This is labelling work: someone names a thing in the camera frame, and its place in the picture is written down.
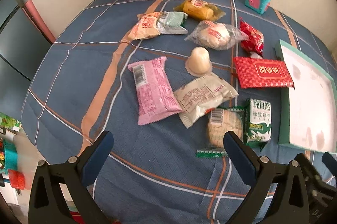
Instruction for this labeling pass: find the green biscuit packet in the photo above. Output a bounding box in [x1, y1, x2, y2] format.
[243, 98, 272, 150]

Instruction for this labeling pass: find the clear round cracker packet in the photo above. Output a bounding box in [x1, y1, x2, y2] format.
[196, 106, 245, 158]

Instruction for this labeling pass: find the red patterned packet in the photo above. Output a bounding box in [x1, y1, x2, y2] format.
[233, 57, 294, 89]

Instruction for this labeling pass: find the white cake packet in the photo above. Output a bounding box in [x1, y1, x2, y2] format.
[174, 73, 238, 128]

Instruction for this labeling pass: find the pink snack packet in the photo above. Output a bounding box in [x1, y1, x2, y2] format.
[128, 57, 183, 126]

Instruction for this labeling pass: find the red crinkled snack bag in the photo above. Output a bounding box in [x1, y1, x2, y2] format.
[239, 18, 264, 57]

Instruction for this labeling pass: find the jelly pudding cup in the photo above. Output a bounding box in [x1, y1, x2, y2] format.
[185, 47, 213, 77]

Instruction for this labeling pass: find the clear steamed bun packet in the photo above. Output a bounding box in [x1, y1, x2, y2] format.
[185, 20, 249, 50]

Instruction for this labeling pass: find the orange white bread packet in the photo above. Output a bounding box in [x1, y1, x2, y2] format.
[128, 11, 162, 40]

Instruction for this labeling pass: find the mint green wafer packet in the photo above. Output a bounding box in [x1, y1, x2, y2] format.
[156, 11, 188, 35]

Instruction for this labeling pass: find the yellow cake packet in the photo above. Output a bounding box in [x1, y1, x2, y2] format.
[173, 0, 226, 21]

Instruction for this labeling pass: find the red toy on floor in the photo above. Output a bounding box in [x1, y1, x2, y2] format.
[8, 169, 25, 190]

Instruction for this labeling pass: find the teal rimmed white tray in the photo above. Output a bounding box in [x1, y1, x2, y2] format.
[275, 40, 336, 154]

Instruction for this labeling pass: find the teal toy on floor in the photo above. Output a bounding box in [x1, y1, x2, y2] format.
[2, 139, 18, 174]

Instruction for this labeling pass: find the blue plaid tablecloth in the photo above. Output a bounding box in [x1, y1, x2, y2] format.
[21, 0, 336, 223]

